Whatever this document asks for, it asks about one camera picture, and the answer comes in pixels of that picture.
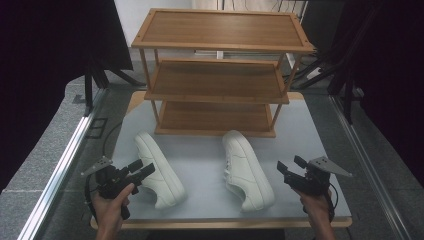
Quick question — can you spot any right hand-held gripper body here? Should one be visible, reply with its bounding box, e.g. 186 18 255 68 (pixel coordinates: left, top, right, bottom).
283 155 354 197

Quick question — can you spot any wooden shoe rack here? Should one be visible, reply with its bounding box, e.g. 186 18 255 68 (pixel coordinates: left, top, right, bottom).
130 7 317 139

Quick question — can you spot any white sneaker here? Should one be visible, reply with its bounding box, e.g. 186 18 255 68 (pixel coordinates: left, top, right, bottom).
133 130 188 211
221 129 276 213

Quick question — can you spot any black metal stand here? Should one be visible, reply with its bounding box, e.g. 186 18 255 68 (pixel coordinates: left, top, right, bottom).
283 0 384 126
83 56 148 118

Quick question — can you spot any black curtain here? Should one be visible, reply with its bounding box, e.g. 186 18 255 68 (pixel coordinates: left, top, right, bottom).
326 0 424 188
0 0 134 192

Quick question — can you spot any aluminium rail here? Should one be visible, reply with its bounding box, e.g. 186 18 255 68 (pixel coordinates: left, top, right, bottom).
16 87 110 240
328 94 412 240

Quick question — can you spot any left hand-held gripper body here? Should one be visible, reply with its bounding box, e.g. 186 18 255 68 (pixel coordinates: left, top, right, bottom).
80 155 140 221

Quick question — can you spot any person's left hand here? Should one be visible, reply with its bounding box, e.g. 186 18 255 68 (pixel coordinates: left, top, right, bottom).
91 182 136 233

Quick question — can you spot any black cable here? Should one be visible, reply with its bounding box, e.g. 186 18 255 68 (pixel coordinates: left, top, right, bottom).
83 173 100 222
325 182 340 224
101 121 124 158

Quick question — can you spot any person's right hand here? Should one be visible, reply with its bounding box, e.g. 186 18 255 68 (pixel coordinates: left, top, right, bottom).
294 187 334 228

